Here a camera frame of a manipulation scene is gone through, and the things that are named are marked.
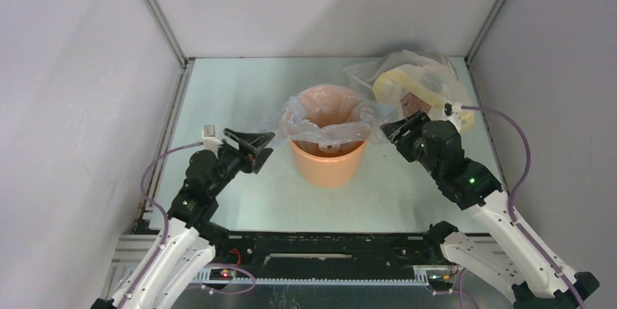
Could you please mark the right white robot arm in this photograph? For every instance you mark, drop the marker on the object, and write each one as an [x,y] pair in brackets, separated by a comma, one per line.
[506,239]

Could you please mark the aluminium frame front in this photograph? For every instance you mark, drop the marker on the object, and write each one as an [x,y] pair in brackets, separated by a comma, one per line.
[179,255]

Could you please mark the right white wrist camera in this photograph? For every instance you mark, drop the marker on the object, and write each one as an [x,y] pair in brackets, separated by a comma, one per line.
[453,109]

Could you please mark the clear white plastic bag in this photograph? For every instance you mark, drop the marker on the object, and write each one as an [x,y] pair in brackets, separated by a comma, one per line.
[363,75]

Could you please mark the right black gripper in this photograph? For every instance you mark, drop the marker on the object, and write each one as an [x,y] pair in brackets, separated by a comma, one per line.
[407,134]

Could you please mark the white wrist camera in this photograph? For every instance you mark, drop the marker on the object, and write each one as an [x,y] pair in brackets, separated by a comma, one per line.
[209,140]
[453,109]

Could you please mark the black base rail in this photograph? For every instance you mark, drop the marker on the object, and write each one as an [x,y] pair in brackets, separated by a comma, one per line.
[325,257]

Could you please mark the orange plastic trash bin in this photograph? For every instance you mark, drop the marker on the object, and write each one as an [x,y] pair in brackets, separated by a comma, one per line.
[329,171]

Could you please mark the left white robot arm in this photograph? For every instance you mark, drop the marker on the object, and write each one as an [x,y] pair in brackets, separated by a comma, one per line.
[189,240]

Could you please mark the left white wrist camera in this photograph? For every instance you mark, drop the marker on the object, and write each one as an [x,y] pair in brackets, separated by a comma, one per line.
[209,140]

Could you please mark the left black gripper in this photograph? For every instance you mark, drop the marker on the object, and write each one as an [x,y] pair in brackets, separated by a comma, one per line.
[249,144]

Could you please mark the blue plastic trash bag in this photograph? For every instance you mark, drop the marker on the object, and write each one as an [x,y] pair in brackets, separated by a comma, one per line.
[328,119]

